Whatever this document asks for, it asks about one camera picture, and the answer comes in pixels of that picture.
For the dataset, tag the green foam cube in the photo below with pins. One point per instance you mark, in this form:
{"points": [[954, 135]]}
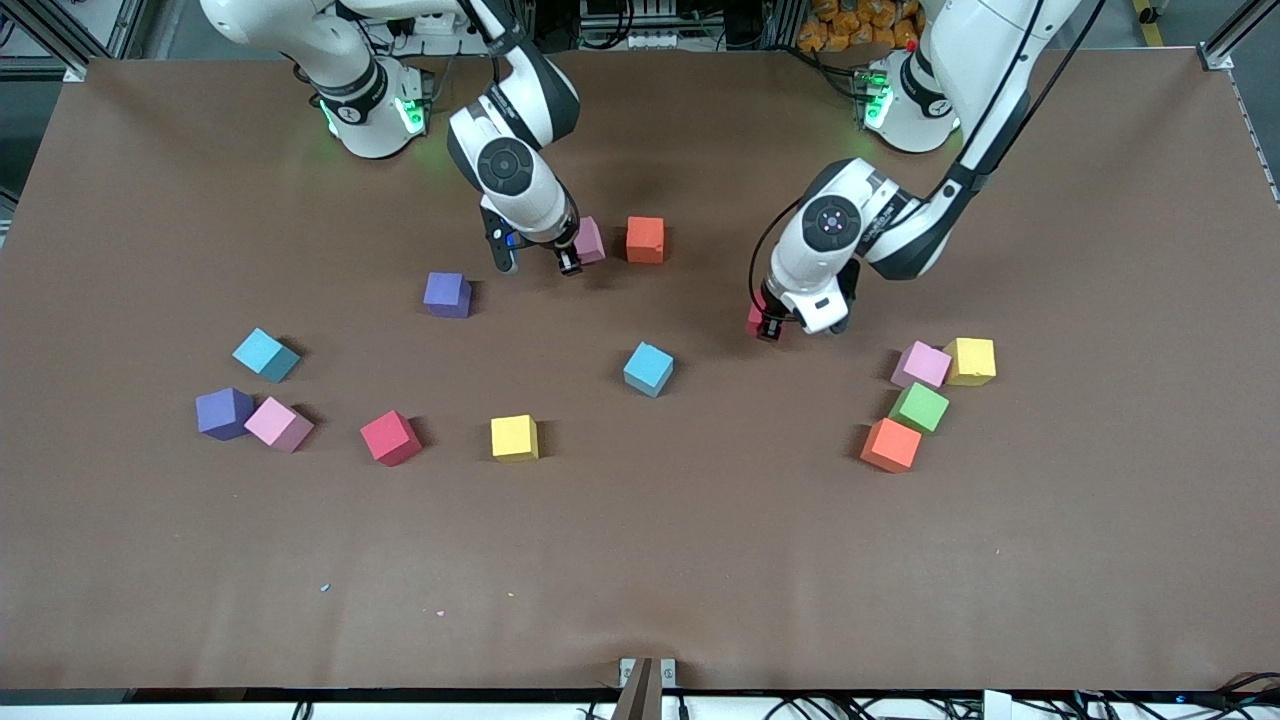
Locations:
{"points": [[919, 407]]}

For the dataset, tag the purple foam cube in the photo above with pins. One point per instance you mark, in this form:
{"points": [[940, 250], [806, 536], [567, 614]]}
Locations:
{"points": [[224, 413], [447, 295]]}

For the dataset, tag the yellow foam cube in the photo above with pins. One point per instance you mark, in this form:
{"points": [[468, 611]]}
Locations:
{"points": [[514, 438], [972, 361]]}

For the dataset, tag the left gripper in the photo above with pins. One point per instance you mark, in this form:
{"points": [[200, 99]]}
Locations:
{"points": [[771, 324]]}

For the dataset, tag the cyan foam cube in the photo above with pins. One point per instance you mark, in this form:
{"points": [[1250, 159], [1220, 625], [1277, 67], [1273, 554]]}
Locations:
{"points": [[648, 370], [266, 355]]}

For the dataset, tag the orange foam cube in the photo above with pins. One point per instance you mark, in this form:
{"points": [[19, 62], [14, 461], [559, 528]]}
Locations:
{"points": [[645, 240], [890, 445]]}

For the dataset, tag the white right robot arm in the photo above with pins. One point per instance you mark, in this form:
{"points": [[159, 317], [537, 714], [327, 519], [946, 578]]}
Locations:
{"points": [[540, 200]]}

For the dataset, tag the perforated metal edge rail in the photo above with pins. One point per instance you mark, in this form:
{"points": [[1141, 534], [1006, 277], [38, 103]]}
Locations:
{"points": [[1256, 135]]}

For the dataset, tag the red foam cube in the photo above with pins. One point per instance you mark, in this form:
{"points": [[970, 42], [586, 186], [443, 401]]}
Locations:
{"points": [[390, 437], [752, 320]]}

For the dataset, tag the small white box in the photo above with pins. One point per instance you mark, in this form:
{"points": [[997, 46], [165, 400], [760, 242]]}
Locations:
{"points": [[997, 706]]}

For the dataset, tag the bag of oranges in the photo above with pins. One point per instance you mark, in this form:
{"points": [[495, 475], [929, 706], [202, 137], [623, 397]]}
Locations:
{"points": [[850, 25]]}

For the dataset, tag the pink foam cube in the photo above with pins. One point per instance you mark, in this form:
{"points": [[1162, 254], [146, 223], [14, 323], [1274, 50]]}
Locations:
{"points": [[592, 240], [279, 424], [921, 365]]}

